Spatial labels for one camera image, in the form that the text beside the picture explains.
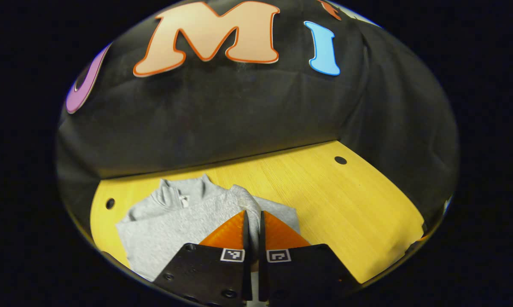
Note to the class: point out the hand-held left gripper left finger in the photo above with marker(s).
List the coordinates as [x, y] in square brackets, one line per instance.
[205, 273]

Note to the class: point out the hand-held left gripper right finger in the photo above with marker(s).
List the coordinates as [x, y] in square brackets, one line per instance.
[299, 273]

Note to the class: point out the grey zip sweatshirt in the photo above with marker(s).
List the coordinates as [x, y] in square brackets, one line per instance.
[162, 230]

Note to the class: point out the black backdrop cloth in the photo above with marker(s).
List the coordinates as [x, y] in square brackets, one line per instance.
[222, 119]

